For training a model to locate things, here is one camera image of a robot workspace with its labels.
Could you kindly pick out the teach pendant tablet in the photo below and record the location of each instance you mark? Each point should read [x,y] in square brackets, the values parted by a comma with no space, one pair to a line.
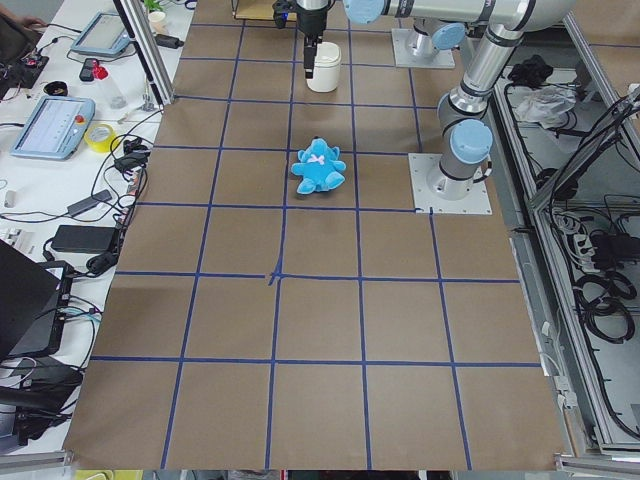
[55,128]
[104,36]

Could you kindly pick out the black power brick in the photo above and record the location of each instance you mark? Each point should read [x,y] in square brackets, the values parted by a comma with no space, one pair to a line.
[83,239]

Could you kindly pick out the black cloth bundle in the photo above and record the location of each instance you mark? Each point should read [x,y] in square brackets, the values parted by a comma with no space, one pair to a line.
[532,72]

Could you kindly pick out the black laptop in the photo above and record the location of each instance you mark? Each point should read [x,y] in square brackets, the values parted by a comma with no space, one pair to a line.
[33,297]

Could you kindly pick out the grey usb hub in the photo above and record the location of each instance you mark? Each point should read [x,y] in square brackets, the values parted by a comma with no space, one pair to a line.
[89,203]

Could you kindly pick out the aluminium frame post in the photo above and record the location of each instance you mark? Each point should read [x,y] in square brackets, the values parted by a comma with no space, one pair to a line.
[135,21]

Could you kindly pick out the far teach pendant tablet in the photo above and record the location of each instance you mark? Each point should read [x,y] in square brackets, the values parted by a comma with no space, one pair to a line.
[104,36]

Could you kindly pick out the near teach pendant tablet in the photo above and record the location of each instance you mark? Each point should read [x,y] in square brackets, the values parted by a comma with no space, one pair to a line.
[55,128]

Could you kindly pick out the wooden box frame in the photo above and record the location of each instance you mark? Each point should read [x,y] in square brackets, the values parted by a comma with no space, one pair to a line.
[259,10]

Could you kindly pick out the blue plush teddy bear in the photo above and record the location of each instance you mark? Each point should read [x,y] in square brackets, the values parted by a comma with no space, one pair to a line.
[319,167]

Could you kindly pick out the white trash can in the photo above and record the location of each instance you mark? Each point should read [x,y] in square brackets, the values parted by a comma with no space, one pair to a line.
[327,66]

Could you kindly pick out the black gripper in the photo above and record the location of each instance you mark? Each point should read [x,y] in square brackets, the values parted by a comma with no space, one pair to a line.
[312,20]

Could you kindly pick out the red black handheld tool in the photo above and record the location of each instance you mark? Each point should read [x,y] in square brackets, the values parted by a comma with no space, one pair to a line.
[92,70]

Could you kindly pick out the white crumpled cloth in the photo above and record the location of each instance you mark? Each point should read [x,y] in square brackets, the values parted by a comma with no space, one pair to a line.
[548,106]

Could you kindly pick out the small black bowl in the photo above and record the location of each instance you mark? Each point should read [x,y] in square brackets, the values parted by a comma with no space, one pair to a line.
[56,88]

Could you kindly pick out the clear plastic cup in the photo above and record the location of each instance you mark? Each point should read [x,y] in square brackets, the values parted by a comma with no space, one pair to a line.
[115,97]

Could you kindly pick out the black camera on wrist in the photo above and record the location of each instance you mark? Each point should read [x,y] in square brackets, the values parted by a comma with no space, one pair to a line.
[282,9]

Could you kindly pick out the yellow tape roll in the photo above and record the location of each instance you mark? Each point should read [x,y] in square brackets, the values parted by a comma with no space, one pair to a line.
[100,138]

